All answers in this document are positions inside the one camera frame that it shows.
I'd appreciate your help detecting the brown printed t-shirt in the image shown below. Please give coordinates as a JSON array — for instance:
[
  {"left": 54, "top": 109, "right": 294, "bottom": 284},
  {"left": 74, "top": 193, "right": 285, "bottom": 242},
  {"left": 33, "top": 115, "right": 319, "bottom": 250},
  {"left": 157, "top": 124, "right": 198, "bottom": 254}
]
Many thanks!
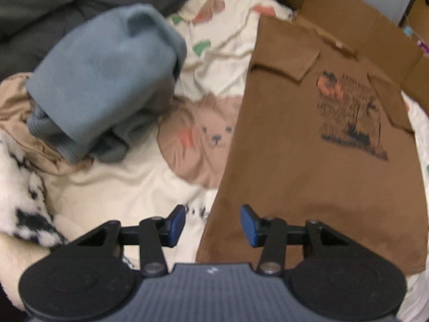
[{"left": 196, "top": 17, "right": 428, "bottom": 275}]

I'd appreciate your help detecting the cream bear print blanket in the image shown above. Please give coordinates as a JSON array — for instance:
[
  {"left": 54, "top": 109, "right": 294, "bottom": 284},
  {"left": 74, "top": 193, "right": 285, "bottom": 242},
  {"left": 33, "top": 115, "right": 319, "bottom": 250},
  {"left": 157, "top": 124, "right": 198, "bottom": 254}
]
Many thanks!
[{"left": 0, "top": 0, "right": 429, "bottom": 322}]

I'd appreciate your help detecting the black white fuzzy blanket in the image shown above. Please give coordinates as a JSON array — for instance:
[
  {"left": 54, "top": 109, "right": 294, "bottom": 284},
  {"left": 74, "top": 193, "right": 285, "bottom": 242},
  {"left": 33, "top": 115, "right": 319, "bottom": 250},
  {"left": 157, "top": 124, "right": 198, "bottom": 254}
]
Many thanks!
[{"left": 1, "top": 130, "right": 68, "bottom": 248}]

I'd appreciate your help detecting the grey crumpled garment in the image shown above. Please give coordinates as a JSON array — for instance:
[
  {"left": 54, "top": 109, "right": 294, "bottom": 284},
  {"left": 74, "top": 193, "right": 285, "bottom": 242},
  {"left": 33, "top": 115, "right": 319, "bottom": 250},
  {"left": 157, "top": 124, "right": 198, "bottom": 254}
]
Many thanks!
[{"left": 26, "top": 4, "right": 187, "bottom": 164}]

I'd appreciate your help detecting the beige crumpled garment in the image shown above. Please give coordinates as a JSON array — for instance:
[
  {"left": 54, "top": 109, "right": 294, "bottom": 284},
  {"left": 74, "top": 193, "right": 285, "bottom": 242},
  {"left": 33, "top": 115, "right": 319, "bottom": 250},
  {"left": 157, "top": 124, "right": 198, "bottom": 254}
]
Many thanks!
[{"left": 1, "top": 73, "right": 93, "bottom": 175}]

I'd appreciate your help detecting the brown cardboard sheet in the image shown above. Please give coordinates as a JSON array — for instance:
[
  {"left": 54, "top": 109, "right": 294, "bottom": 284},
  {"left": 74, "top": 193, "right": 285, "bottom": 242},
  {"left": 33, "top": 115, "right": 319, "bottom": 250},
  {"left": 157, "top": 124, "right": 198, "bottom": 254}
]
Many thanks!
[{"left": 286, "top": 0, "right": 428, "bottom": 111}]

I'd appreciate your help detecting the blue cap detergent bottle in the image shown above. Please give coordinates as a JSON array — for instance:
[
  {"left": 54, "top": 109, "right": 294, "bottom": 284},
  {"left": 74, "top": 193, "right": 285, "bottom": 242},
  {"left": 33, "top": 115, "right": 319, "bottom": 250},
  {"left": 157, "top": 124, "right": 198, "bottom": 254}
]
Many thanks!
[{"left": 402, "top": 25, "right": 414, "bottom": 38}]

